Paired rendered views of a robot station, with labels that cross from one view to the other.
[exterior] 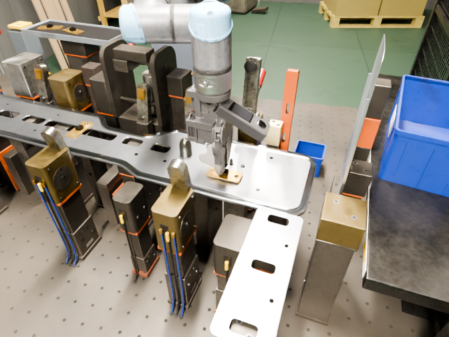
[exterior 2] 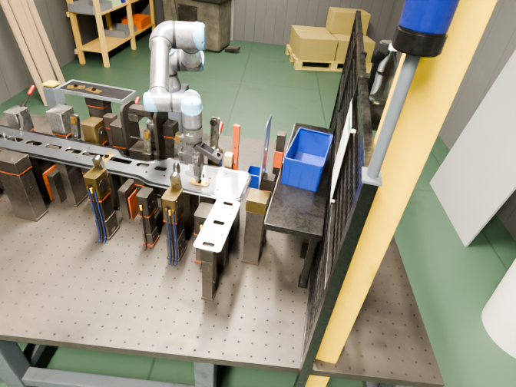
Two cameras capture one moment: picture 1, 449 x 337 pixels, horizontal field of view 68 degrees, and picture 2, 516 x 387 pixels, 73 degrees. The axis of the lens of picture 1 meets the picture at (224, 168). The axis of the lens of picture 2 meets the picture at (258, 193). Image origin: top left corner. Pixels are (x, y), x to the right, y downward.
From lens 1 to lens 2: 0.74 m
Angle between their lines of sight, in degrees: 9
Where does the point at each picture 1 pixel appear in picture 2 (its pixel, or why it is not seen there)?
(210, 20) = (191, 107)
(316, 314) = (252, 259)
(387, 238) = (277, 208)
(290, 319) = (238, 263)
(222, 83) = (197, 134)
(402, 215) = (287, 199)
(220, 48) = (196, 118)
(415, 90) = (306, 136)
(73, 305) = (108, 262)
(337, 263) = (256, 223)
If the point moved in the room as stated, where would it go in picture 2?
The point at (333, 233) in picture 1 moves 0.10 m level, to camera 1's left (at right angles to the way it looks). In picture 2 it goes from (252, 206) to (226, 207)
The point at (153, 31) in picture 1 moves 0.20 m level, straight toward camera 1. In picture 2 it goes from (161, 107) to (169, 130)
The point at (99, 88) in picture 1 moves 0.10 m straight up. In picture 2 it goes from (116, 130) to (113, 111)
